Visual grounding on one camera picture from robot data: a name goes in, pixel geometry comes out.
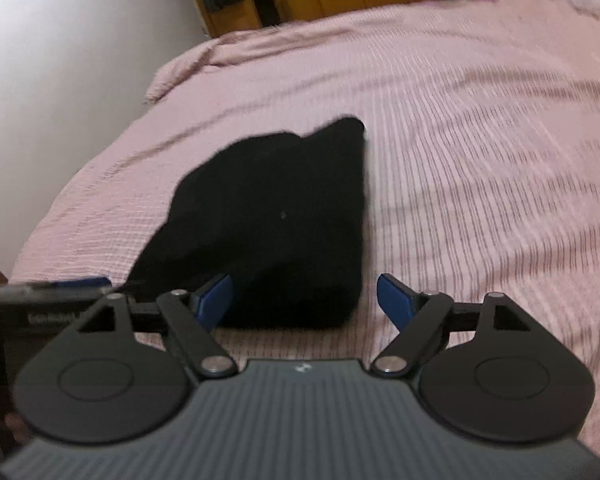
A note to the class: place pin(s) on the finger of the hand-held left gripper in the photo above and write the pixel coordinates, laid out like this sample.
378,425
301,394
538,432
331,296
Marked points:
75,283

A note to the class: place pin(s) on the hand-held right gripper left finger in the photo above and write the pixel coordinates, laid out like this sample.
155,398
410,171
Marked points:
212,302

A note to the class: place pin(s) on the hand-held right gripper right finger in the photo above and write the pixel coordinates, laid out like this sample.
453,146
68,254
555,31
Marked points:
396,300

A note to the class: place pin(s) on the black button cardigan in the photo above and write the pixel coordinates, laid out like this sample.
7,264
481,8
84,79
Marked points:
270,220

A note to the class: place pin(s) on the pink plaid blanket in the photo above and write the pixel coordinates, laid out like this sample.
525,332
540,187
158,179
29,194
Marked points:
480,135

